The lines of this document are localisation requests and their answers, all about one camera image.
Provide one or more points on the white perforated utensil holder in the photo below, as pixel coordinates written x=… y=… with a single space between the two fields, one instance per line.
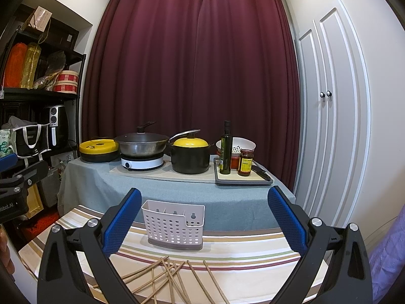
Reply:
x=174 y=225

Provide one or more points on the white bowl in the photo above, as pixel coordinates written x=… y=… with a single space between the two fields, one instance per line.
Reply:
x=238 y=144

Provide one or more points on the gold yellow package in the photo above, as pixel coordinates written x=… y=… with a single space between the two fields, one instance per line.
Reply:
x=29 y=66

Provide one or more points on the grey tray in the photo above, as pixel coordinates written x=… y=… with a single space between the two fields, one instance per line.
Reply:
x=235 y=179

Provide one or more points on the black white tote bag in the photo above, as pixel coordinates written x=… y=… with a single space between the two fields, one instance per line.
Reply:
x=30 y=141

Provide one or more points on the white induction cooker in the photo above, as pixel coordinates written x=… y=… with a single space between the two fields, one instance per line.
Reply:
x=142 y=163

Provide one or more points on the person's left hand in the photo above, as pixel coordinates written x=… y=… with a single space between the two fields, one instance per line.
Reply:
x=5 y=253

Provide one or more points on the steel wok with lid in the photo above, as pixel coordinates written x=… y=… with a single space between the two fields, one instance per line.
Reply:
x=145 y=144

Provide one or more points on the white cabinet doors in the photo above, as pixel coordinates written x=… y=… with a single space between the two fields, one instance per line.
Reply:
x=335 y=112

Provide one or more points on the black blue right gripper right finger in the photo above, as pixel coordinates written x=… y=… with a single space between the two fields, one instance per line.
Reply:
x=348 y=278

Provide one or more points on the red sauce jar yellow label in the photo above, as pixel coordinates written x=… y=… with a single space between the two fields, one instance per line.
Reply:
x=245 y=162

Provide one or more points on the wooden chopstick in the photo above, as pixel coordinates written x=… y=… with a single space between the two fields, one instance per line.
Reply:
x=135 y=279
x=159 y=290
x=159 y=279
x=210 y=299
x=153 y=286
x=172 y=298
x=171 y=273
x=216 y=283

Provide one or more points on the black knife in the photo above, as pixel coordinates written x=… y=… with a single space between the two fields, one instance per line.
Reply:
x=259 y=171

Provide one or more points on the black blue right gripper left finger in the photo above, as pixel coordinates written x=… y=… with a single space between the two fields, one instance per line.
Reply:
x=61 y=279

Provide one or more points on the red white round boxes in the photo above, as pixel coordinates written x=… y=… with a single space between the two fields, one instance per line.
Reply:
x=66 y=82

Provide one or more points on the orange package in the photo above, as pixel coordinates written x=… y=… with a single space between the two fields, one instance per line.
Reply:
x=14 y=65

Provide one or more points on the dark red curtain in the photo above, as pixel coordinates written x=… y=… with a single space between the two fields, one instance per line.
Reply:
x=194 y=64

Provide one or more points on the black metal shelf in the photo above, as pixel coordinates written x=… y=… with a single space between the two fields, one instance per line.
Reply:
x=34 y=104

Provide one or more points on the striped tablecloth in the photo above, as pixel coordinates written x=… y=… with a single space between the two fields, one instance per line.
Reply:
x=249 y=268

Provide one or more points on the grey-blue tablecloth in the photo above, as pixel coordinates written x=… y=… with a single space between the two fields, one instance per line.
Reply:
x=227 y=208

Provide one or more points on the black pot yellow lid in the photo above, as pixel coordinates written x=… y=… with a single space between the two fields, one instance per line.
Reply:
x=189 y=154

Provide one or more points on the white speaker device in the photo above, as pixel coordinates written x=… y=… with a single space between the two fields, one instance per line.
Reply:
x=56 y=124

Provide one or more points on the dark olive oil bottle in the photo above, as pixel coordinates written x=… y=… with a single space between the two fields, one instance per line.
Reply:
x=226 y=149

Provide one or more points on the red plastic container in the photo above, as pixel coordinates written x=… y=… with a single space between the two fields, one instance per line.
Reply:
x=235 y=160

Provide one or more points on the yellow lidded black pan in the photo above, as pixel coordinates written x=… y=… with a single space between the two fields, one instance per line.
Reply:
x=99 y=150

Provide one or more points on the brown paper gift bag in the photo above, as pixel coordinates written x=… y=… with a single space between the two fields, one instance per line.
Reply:
x=38 y=19

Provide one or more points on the purple quilted fabric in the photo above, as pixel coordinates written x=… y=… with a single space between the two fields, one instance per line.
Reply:
x=387 y=259

